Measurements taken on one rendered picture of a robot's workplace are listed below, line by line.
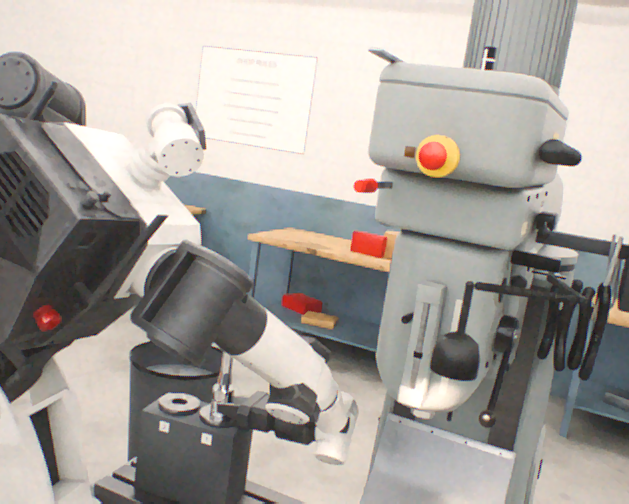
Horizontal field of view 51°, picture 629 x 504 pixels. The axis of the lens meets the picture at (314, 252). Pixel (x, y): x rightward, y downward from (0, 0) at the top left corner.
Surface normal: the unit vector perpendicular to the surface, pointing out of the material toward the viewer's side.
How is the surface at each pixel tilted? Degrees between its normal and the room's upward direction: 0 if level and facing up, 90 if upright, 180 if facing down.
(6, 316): 98
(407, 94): 90
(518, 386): 90
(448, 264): 90
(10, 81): 75
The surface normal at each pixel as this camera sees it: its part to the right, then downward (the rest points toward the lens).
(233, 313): 0.62, 0.18
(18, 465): -0.24, 0.54
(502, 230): -0.41, 0.11
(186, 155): 0.36, 0.63
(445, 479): -0.30, -0.36
